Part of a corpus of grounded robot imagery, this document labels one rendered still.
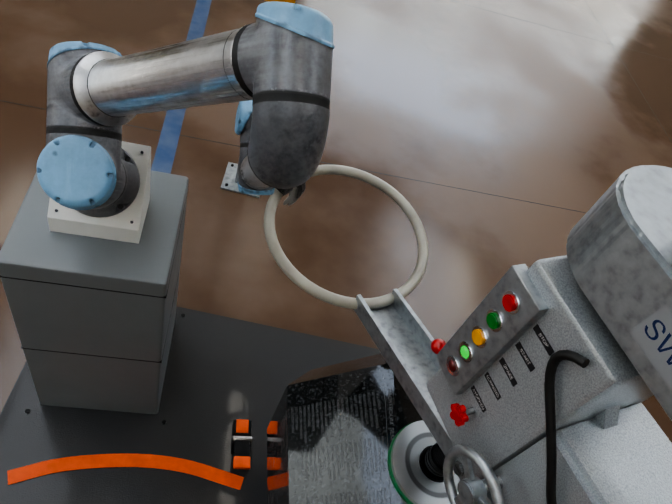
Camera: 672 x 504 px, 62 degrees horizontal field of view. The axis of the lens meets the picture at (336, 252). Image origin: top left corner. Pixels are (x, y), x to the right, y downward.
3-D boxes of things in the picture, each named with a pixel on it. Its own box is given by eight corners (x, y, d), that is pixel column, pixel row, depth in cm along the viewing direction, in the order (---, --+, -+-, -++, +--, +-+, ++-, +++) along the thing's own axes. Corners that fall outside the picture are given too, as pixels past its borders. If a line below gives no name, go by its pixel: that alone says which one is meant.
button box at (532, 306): (466, 392, 100) (554, 307, 79) (453, 396, 99) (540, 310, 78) (446, 353, 104) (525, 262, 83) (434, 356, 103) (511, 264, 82)
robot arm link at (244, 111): (238, 141, 133) (288, 145, 137) (240, 92, 133) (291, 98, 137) (232, 145, 142) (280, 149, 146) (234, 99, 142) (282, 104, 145)
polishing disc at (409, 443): (375, 475, 127) (376, 474, 126) (413, 405, 140) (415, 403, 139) (455, 534, 123) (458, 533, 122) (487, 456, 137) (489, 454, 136)
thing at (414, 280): (451, 297, 160) (456, 292, 157) (290, 325, 139) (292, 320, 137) (391, 165, 182) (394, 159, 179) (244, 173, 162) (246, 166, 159)
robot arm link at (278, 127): (333, 188, 81) (276, 197, 146) (338, 100, 80) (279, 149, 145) (251, 183, 78) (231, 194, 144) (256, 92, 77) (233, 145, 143)
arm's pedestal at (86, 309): (19, 419, 192) (-39, 275, 129) (61, 298, 224) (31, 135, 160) (169, 430, 203) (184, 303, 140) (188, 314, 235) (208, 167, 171)
